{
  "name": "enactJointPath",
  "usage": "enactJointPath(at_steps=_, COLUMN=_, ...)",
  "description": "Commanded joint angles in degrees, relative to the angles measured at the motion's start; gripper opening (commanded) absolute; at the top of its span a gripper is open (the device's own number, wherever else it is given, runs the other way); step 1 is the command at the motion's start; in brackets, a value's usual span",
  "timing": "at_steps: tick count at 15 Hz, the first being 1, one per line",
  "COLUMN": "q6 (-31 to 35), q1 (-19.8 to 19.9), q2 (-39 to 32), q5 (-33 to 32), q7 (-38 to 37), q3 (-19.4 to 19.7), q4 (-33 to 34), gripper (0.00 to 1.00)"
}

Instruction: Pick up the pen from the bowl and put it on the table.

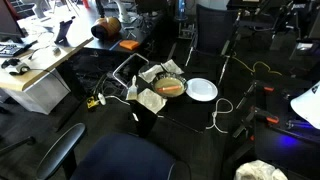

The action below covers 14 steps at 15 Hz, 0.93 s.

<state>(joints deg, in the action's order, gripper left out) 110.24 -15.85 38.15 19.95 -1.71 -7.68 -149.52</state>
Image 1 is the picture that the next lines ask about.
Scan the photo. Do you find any beige cloth far side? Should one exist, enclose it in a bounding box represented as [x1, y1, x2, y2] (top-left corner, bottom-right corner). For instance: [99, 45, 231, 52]
[139, 65, 163, 83]

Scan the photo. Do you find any beige cloth by bowl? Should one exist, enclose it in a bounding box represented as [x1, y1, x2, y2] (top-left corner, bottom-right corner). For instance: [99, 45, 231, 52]
[162, 59, 184, 74]

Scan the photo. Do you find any orange sponge block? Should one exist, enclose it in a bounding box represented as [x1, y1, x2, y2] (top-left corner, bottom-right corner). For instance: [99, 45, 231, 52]
[119, 40, 139, 50]

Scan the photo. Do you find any white cable on floor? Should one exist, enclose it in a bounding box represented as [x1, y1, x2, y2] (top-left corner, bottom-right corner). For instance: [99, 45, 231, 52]
[205, 97, 235, 135]

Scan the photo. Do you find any white plate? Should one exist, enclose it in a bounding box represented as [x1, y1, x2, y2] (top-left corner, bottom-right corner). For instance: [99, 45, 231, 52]
[186, 78, 218, 102]

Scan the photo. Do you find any dark blue office chair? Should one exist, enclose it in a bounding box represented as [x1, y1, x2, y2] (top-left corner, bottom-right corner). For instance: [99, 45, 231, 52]
[36, 123, 192, 180]

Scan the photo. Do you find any black clamp with orange grip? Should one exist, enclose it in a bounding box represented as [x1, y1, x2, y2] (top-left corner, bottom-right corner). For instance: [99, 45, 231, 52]
[232, 107, 279, 138]

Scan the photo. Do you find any white spatula brush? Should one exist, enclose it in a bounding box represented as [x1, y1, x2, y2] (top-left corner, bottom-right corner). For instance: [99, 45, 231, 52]
[126, 76, 138, 100]

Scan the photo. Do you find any yellow extension cable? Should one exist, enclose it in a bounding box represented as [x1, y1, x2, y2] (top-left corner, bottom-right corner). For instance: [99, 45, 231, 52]
[229, 51, 284, 77]

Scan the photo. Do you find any white camera housing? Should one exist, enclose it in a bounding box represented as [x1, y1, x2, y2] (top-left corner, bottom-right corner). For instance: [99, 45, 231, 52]
[290, 81, 320, 129]

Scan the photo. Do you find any beige cloth near plate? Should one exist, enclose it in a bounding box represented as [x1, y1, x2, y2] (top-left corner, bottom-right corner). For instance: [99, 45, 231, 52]
[137, 88, 167, 114]

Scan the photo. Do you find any wooden desk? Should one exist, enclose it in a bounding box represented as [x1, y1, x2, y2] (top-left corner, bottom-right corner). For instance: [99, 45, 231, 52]
[0, 6, 93, 115]

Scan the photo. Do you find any white plastic bag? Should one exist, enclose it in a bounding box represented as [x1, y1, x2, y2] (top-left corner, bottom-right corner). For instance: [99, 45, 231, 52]
[233, 160, 288, 180]

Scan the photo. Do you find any metal bowl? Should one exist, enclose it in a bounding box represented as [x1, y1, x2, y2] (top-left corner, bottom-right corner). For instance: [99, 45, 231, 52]
[151, 72, 187, 98]

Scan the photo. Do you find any black mesh office chair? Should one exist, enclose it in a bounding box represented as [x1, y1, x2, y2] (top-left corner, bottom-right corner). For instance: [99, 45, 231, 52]
[185, 4, 241, 84]

